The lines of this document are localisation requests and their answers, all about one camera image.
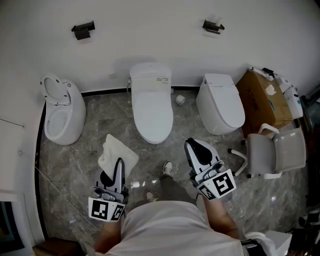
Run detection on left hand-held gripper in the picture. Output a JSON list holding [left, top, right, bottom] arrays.
[[87, 157, 130, 222]]

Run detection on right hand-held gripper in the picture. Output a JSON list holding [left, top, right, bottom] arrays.
[[183, 137, 237, 201]]

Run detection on white towel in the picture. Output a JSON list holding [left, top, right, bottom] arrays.
[[97, 133, 140, 181]]

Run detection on white toilet with tank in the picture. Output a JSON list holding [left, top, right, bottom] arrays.
[[127, 62, 175, 145]]

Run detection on person's left forearm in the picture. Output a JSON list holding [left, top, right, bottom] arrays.
[[94, 216, 124, 254]]

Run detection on person's right forearm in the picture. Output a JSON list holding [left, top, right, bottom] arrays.
[[201, 196, 240, 241]]

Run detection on white tankless toilet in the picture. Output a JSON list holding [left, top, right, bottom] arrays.
[[195, 72, 246, 136]]

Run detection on white toilet with raised seat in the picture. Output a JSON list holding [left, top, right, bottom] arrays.
[[40, 72, 87, 146]]

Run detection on person's white shoe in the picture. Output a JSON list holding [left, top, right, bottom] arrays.
[[161, 160, 173, 176]]

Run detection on person's dark trouser leg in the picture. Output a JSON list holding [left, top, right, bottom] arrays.
[[159, 174, 198, 205]]

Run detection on person's shoe with yellow sole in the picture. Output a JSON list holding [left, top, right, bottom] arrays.
[[145, 190, 159, 203]]

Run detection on grey office chair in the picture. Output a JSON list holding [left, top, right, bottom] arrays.
[[227, 123, 308, 180]]

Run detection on person's white shirt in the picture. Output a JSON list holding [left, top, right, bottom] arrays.
[[104, 200, 245, 256]]

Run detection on brown cardboard box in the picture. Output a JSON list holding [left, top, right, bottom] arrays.
[[235, 69, 294, 137]]

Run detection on brown wooden box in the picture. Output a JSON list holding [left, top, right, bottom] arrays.
[[32, 236, 86, 256]]

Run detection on white plastic appliance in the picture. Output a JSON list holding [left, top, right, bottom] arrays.
[[278, 76, 304, 120]]

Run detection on white box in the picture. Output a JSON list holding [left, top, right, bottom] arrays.
[[244, 229, 294, 256]]

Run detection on dark framed panel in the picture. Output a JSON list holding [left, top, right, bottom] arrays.
[[0, 199, 25, 251]]

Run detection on black strap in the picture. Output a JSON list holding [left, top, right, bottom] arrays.
[[239, 238, 261, 251]]

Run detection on white parts with black cable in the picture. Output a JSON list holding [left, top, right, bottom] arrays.
[[248, 65, 276, 81]]

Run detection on black wall paper holder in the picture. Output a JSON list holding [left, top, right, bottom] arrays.
[[202, 19, 226, 35], [70, 20, 96, 41]]

